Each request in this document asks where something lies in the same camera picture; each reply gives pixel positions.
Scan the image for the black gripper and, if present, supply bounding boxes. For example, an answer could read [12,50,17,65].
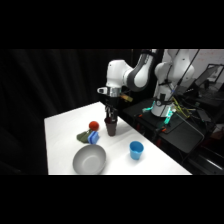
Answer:
[101,94,121,123]

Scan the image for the green cloth toy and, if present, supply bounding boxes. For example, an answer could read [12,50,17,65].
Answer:
[76,130,93,144]

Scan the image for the brown plastic cup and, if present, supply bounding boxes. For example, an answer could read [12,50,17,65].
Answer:
[103,116,119,137]

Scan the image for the grey bowl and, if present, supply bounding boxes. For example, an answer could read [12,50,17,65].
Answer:
[72,143,108,175]

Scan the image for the red ball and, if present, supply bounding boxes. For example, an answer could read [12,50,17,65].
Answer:
[88,120,101,132]

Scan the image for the blue plastic cup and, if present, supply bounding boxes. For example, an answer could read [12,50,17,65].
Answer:
[128,140,145,161]

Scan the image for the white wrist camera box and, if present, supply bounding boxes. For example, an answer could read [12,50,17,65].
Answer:
[96,86,110,96]

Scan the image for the yellow cable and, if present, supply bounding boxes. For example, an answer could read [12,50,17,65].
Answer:
[172,98,194,120]

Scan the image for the black monitor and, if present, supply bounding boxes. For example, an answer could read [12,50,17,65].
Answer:
[194,63,224,92]

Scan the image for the tan tag on wrist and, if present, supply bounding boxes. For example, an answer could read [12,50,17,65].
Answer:
[119,93,134,103]

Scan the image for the black curtain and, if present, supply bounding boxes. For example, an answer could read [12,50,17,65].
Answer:
[0,49,165,175]

